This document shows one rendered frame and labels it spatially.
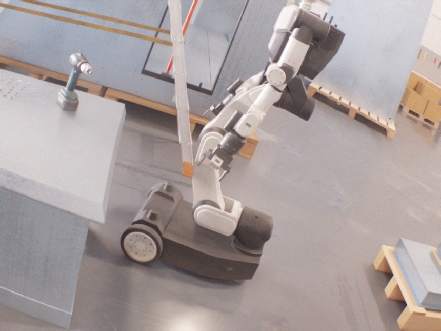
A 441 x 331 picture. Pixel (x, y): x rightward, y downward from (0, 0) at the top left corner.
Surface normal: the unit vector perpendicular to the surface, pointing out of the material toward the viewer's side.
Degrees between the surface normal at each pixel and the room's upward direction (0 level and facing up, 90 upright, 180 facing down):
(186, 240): 0
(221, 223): 90
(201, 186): 90
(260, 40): 90
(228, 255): 0
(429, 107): 90
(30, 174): 0
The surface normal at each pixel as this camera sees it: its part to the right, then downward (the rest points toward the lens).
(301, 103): -0.15, 0.32
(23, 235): 0.07, 0.40
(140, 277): 0.33, -0.88
